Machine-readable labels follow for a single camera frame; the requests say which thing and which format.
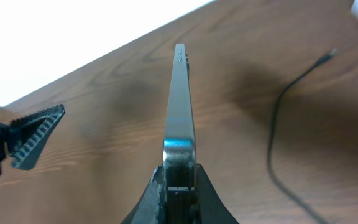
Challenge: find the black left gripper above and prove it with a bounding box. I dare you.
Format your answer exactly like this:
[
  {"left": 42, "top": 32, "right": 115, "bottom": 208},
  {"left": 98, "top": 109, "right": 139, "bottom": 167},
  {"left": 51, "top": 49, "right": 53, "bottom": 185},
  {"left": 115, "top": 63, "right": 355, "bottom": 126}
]
[{"left": 0, "top": 104, "right": 65, "bottom": 175}]

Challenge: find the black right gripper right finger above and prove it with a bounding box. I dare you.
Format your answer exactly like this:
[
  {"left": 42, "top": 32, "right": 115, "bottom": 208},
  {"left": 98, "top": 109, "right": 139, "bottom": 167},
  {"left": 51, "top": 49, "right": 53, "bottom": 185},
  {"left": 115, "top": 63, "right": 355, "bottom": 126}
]
[{"left": 196, "top": 164, "right": 239, "bottom": 224}]

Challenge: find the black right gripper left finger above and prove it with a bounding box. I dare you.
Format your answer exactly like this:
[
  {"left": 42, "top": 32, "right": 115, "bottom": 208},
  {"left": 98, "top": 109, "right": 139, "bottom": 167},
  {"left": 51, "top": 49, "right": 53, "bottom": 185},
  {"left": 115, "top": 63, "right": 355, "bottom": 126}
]
[{"left": 121, "top": 165, "right": 167, "bottom": 224}]

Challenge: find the black charger cable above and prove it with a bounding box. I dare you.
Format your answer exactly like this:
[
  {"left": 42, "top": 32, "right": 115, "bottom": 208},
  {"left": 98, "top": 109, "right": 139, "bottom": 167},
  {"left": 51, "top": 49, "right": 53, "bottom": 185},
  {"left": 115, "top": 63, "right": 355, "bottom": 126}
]
[{"left": 266, "top": 48, "right": 340, "bottom": 224}]

